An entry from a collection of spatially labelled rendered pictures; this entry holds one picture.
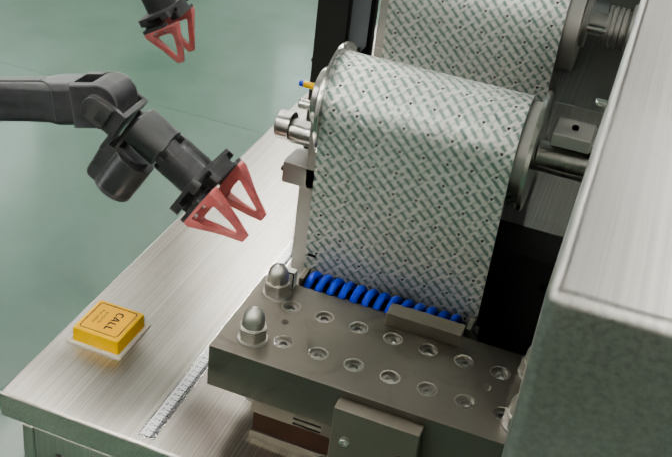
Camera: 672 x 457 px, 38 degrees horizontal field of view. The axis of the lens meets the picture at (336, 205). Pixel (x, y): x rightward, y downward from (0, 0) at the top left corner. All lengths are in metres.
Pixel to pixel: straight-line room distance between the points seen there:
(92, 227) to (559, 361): 3.05
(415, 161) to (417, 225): 0.09
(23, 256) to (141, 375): 1.84
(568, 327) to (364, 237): 1.02
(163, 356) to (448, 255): 0.41
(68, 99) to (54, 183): 2.19
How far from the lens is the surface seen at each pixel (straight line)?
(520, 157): 1.14
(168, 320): 1.41
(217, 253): 1.54
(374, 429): 1.11
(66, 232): 3.23
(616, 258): 0.24
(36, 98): 1.33
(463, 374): 1.17
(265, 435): 1.23
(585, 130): 1.18
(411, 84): 1.17
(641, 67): 0.35
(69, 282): 3.01
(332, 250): 1.27
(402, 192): 1.19
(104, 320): 1.37
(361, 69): 1.19
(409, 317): 1.21
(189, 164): 1.28
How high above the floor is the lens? 1.77
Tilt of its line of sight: 31 degrees down
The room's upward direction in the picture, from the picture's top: 7 degrees clockwise
